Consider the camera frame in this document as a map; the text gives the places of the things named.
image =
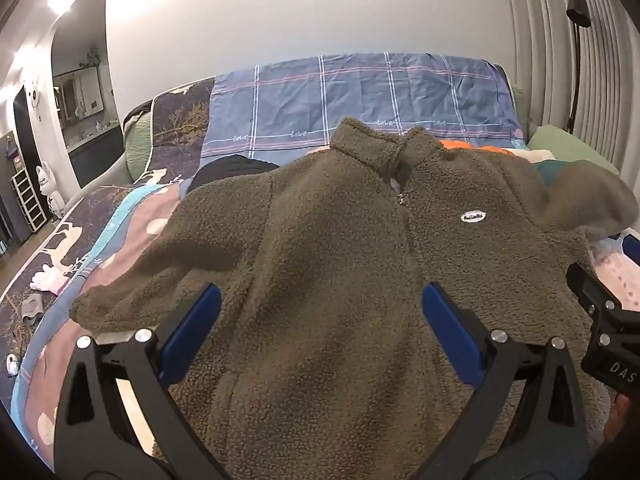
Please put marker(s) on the small white object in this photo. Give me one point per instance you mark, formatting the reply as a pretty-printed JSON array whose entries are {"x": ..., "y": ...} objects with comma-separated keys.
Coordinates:
[{"x": 12, "y": 364}]

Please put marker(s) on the dark cabinet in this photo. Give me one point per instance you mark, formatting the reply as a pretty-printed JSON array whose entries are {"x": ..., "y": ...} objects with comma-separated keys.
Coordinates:
[{"x": 95, "y": 155}]

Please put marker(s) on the black cloth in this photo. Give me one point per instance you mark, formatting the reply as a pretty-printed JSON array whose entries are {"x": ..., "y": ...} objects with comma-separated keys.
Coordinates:
[{"x": 230, "y": 170}]

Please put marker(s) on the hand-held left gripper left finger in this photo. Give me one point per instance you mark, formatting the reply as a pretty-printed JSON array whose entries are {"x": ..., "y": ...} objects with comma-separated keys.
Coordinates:
[{"x": 192, "y": 330}]

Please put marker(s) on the teal garment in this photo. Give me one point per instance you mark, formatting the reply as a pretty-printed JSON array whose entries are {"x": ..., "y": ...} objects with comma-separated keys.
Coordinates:
[{"x": 547, "y": 170}]

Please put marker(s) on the person's right hand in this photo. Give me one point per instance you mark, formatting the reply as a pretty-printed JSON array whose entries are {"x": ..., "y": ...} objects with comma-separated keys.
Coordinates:
[{"x": 612, "y": 420}]

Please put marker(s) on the orange folded garment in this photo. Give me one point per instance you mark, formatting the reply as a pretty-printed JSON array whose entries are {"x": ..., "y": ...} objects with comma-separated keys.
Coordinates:
[{"x": 492, "y": 150}]

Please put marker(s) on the white cat figurine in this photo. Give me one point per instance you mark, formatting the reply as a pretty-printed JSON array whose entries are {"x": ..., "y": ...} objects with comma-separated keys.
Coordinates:
[{"x": 50, "y": 190}]

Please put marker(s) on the light green pillow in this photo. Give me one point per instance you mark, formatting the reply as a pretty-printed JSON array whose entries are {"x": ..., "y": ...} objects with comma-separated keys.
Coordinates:
[{"x": 565, "y": 142}]

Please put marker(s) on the wall mirror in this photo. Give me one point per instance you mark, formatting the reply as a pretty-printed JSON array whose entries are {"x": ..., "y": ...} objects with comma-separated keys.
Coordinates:
[{"x": 77, "y": 97}]

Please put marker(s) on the green ribbed cushion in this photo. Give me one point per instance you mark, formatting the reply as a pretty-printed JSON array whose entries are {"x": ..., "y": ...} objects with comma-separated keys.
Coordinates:
[{"x": 136, "y": 145}]

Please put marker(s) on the pink folded garment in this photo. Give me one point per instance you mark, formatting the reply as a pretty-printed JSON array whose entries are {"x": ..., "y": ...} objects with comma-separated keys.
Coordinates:
[{"x": 315, "y": 150}]

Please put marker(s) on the deer print bed cover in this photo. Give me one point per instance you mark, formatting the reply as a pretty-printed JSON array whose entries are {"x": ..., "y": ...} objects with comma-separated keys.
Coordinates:
[{"x": 100, "y": 220}]

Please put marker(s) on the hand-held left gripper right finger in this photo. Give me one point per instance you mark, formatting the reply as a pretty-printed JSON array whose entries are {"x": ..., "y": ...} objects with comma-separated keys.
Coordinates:
[{"x": 450, "y": 325}]

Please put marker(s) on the blue plaid sheet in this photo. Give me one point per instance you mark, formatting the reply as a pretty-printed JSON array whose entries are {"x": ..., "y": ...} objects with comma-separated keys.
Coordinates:
[{"x": 350, "y": 95}]

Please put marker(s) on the olive fleece jacket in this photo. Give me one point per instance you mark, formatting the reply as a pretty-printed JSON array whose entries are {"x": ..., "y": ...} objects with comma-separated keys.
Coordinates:
[{"x": 325, "y": 240}]

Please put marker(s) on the white shelf rack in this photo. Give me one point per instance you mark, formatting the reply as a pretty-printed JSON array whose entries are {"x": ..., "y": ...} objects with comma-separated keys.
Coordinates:
[{"x": 29, "y": 200}]

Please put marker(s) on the white gloves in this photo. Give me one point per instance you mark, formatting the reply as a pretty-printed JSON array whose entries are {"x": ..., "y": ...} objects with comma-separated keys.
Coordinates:
[{"x": 47, "y": 279}]

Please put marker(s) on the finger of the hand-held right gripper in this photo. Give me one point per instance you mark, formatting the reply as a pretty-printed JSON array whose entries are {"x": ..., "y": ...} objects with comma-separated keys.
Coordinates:
[{"x": 587, "y": 285}]

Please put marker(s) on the grey pleated curtain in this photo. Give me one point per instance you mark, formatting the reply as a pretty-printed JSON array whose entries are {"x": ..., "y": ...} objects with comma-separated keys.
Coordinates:
[{"x": 540, "y": 60}]

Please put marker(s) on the white bear wall decoration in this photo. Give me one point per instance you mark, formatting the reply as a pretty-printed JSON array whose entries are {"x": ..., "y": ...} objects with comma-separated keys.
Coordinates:
[{"x": 32, "y": 95}]

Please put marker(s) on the black floor lamp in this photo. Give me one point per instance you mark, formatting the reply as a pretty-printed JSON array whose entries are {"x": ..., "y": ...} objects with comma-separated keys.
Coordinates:
[{"x": 578, "y": 10}]

